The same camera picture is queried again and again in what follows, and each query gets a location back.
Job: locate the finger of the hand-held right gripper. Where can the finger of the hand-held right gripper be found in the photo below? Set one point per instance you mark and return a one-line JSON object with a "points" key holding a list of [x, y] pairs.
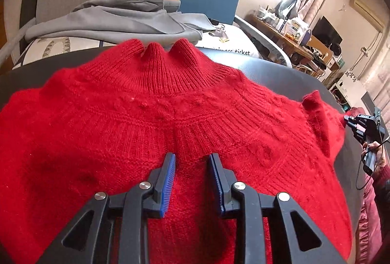
{"points": [[350, 125]]}

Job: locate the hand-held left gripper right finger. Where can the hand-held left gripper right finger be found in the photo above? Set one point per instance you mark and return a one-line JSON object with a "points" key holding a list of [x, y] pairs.
{"points": [[215, 181]]}

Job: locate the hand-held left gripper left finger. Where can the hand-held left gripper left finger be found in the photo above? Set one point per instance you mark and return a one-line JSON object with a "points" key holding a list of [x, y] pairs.
{"points": [[169, 181]]}

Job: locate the red knitted sweater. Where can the red knitted sweater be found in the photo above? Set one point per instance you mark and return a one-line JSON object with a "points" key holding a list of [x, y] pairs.
{"points": [[122, 118]]}

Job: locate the person's right forearm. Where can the person's right forearm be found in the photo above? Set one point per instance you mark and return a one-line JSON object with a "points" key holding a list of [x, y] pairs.
{"points": [[383, 178]]}

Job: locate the person's right hand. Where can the person's right hand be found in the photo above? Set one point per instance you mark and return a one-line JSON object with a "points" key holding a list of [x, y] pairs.
{"points": [[373, 146]]}

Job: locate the white floral cabinet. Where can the white floral cabinet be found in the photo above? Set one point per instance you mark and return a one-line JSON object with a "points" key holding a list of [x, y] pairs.
{"points": [[350, 81]]}

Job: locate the small white fan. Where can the small white fan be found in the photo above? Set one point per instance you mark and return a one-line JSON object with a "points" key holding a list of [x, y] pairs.
{"points": [[336, 52]]}

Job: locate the person's pink clothing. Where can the person's pink clothing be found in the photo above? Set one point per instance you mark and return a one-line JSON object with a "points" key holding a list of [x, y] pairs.
{"points": [[370, 218]]}

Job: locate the black monitor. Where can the black monitor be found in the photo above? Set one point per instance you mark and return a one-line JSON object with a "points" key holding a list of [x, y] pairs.
{"points": [[327, 31]]}

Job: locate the blue mug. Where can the blue mug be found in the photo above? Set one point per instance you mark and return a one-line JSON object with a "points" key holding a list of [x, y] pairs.
{"points": [[306, 36]]}

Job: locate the cluttered wooden desk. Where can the cluttered wooden desk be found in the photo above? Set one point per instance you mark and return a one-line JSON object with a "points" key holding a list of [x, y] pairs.
{"points": [[283, 35]]}

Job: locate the white printed cloth bag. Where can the white printed cloth bag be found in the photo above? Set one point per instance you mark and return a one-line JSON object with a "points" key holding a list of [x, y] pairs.
{"points": [[234, 43]]}

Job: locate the grey garment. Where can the grey garment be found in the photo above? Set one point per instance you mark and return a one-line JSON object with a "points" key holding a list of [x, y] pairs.
{"points": [[122, 20]]}

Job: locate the white leaf-print cushion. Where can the white leaf-print cushion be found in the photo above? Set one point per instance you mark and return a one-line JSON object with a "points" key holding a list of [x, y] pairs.
{"points": [[54, 48]]}

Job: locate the wall air conditioner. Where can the wall air conditioner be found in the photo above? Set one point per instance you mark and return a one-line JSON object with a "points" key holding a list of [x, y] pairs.
{"points": [[365, 13]]}

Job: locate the grey metal frame rail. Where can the grey metal frame rail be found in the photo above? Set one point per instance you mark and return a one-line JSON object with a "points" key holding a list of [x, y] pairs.
{"points": [[265, 35]]}

